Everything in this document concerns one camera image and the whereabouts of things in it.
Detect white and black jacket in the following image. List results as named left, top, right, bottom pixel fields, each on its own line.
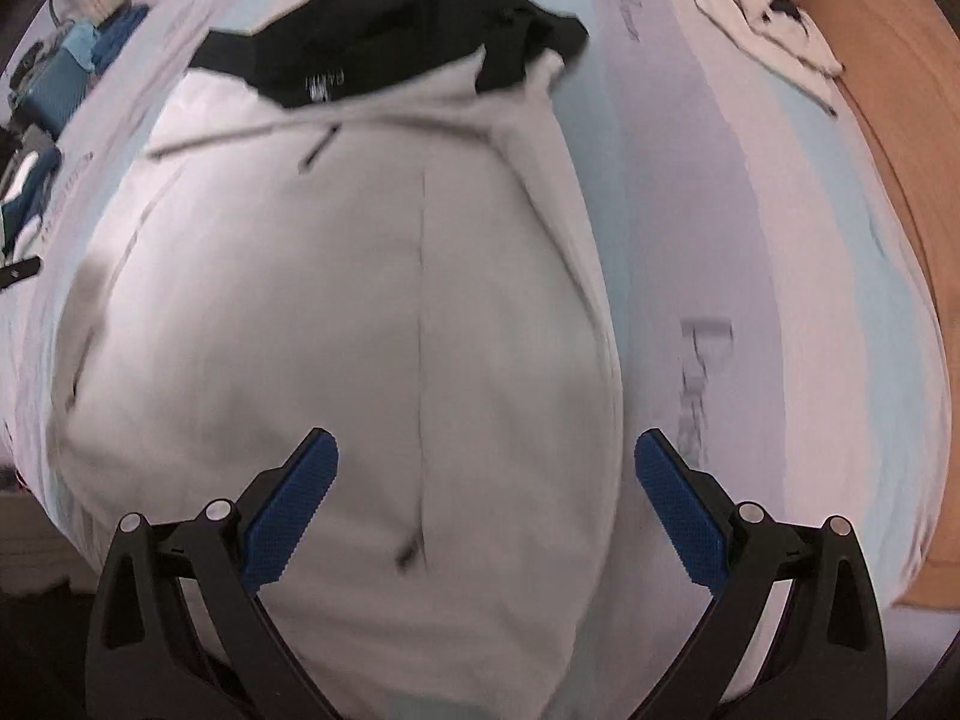
left=47, top=0, right=623, bottom=718

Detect blue crumpled clothes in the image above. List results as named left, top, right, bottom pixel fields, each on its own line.
left=62, top=4, right=149, bottom=76

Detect blue and white folded garment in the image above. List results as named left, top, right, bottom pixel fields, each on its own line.
left=2, top=146, right=64, bottom=259

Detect teal suitcase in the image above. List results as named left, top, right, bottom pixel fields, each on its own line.
left=13, top=50, right=89, bottom=140

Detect striped bed sheet mattress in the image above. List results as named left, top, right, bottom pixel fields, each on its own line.
left=0, top=0, right=955, bottom=720

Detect wooden headboard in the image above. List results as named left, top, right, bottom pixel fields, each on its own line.
left=782, top=0, right=958, bottom=610

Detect beige jacket near headboard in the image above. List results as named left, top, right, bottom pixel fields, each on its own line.
left=693, top=0, right=843, bottom=115

